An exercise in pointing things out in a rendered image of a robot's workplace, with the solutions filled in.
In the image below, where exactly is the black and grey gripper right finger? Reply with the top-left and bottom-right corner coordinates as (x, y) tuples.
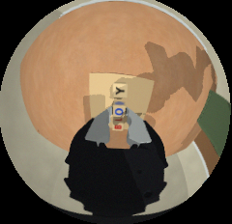
(125, 107), (168, 168)

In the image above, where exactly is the beige letter block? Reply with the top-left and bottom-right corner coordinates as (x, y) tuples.
(113, 82), (128, 98)
(112, 117), (124, 131)
(112, 101), (126, 117)

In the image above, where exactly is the tan square mat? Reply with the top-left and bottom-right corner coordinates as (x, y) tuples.
(89, 73), (155, 120)

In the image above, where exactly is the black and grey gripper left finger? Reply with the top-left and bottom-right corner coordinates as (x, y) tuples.
(65, 106), (113, 165)

